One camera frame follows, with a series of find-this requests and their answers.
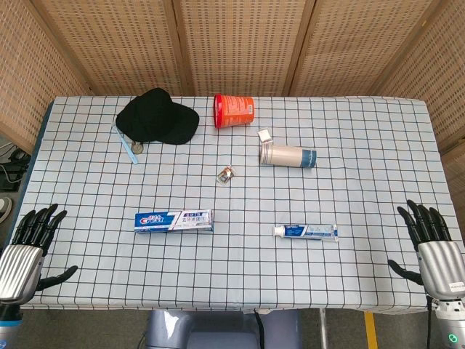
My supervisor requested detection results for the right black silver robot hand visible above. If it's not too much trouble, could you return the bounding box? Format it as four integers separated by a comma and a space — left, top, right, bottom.
387, 199, 465, 301

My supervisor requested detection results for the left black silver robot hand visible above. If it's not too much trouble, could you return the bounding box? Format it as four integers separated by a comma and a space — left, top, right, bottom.
0, 203, 79, 305

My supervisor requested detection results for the blue white toothpaste tube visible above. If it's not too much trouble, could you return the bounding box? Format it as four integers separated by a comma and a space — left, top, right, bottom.
272, 223, 339, 242

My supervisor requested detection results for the blue white toothpaste box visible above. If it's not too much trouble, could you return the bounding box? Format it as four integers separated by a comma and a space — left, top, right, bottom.
134, 209, 215, 235

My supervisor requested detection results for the grey white shoe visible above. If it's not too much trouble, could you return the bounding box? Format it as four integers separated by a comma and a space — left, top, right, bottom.
0, 198, 15, 225

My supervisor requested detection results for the yellow floor tape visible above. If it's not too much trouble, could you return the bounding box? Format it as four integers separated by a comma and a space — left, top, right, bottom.
364, 312, 379, 349

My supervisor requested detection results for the white table leg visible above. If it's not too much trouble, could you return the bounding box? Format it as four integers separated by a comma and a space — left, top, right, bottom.
318, 308, 327, 345

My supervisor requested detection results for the light blue toothbrush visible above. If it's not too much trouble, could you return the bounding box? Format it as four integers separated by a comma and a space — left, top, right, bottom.
111, 121, 140, 165

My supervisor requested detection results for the woven bamboo screen panel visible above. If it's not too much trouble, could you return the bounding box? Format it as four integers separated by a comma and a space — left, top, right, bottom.
290, 0, 440, 97
170, 0, 313, 97
377, 0, 465, 153
0, 0, 92, 153
32, 0, 193, 97

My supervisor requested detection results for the white blue checkered tablecloth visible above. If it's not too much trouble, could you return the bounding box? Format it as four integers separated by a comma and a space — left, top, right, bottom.
14, 95, 465, 316

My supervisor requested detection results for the beige blue thermos bottle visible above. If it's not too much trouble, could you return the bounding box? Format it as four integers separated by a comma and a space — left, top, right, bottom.
258, 140, 318, 169

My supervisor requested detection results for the black baseball cap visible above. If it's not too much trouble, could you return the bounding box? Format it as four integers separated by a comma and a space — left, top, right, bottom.
116, 87, 201, 146

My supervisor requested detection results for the blue-grey robot torso base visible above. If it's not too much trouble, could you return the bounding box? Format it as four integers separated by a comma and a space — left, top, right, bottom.
145, 308, 302, 349

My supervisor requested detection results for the small crumpled snack wrapper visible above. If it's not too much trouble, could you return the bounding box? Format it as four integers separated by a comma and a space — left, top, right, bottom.
217, 165, 236, 185

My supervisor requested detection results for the orange plastic tub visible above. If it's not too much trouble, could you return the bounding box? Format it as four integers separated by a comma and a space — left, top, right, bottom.
213, 93, 256, 129

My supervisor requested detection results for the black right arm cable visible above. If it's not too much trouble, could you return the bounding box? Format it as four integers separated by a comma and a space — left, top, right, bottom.
425, 296, 434, 349

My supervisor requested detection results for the black floor cable bundle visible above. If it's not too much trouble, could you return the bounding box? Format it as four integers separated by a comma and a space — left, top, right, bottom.
0, 141, 32, 192

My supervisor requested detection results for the black torso cable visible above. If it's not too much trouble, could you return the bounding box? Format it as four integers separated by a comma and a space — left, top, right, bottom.
253, 310, 265, 349

